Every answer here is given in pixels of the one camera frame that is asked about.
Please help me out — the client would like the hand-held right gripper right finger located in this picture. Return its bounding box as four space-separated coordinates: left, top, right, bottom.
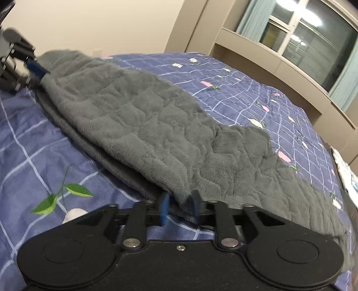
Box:
190 190 283 249

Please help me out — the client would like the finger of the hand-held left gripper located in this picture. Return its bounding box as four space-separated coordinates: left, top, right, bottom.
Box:
0 70 42 91
11 36 50 79

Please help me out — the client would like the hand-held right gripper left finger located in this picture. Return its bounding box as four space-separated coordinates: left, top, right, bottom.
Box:
75 193 171 251

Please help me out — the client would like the grey fleece towel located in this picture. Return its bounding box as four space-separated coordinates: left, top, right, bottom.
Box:
35 50 354 277

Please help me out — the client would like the blue checked floral quilt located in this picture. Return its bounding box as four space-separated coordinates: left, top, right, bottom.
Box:
0 53 354 291

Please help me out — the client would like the light blue patterned bedding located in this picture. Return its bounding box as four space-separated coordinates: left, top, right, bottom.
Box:
331 148 358 196

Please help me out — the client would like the dark bed sheet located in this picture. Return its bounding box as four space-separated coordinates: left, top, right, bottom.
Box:
326 141 358 216

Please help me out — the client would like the beige tall wardrobe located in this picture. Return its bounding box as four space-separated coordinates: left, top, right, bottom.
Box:
164 0 224 54

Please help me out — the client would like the beige window alcove cabinet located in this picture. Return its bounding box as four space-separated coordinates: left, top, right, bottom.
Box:
211 27 358 126

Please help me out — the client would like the light teal curtain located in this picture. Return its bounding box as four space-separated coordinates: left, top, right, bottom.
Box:
328 50 358 112
236 0 276 42

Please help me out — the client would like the large glass window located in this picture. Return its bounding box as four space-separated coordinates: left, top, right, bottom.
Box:
260 0 358 93

